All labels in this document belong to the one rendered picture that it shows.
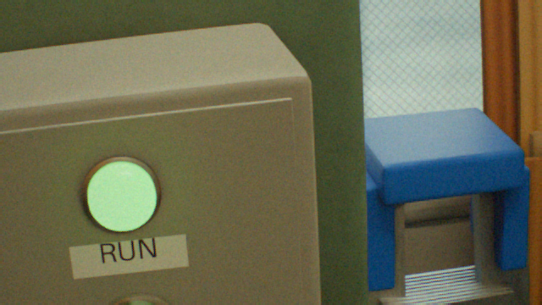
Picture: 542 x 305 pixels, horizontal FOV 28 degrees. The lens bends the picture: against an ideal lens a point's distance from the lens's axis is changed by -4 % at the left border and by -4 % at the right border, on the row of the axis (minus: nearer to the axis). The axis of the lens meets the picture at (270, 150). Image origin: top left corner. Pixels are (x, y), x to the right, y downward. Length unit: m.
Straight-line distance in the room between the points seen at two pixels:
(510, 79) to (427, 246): 0.37
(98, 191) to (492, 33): 1.44
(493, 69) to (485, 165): 0.58
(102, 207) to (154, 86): 0.03
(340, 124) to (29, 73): 0.10
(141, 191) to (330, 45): 0.09
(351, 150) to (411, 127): 0.87
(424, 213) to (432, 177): 0.76
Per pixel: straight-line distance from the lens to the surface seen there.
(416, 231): 1.91
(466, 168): 1.13
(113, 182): 0.27
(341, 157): 0.35
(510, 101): 1.72
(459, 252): 1.95
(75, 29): 0.33
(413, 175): 1.12
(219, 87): 0.27
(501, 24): 1.69
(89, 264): 0.28
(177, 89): 0.27
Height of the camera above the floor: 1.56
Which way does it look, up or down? 20 degrees down
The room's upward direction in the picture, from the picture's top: 3 degrees counter-clockwise
